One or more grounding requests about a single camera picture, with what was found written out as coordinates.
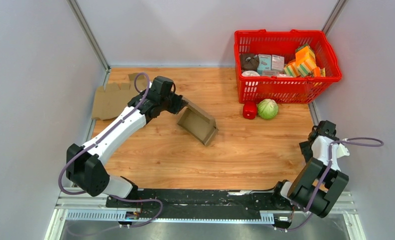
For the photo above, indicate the red toy pepper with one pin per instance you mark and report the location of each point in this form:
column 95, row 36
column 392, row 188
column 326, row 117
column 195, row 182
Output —
column 250, row 110

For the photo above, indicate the brown cardboard paper box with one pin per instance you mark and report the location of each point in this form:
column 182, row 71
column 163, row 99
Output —
column 198, row 123

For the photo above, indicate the brown round toy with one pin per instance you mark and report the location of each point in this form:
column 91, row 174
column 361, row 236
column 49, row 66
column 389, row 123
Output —
column 249, row 61

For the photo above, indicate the aluminium frame rail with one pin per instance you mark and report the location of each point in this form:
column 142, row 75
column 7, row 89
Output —
column 85, row 208

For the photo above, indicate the grey small carton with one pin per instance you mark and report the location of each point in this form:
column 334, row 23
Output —
column 277, row 63

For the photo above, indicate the teal small carton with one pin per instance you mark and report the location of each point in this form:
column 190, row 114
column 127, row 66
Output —
column 265, row 63

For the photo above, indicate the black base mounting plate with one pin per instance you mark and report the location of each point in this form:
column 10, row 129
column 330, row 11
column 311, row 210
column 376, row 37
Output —
column 204, row 204

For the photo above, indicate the cardboard sheet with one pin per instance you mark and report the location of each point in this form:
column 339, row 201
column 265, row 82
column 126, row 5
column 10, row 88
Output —
column 110, row 100

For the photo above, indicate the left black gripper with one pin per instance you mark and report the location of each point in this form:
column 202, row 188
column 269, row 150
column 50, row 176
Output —
column 179, row 103

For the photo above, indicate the red plastic shopping basket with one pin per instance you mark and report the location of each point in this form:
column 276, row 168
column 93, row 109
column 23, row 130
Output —
column 278, row 86

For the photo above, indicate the green toy cabbage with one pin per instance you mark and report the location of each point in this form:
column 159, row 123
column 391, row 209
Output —
column 267, row 109

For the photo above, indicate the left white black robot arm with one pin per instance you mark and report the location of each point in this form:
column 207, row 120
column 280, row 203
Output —
column 85, row 163

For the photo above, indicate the white round lid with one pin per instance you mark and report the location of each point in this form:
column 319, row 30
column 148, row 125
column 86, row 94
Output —
column 250, row 73

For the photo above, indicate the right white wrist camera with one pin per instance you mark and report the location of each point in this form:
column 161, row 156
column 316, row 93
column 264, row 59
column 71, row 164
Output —
column 341, row 151

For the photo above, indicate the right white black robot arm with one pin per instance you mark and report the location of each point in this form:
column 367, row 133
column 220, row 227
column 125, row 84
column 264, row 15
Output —
column 320, row 183

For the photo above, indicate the orange green striped sponge stack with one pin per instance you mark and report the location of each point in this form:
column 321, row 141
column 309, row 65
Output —
column 304, row 64

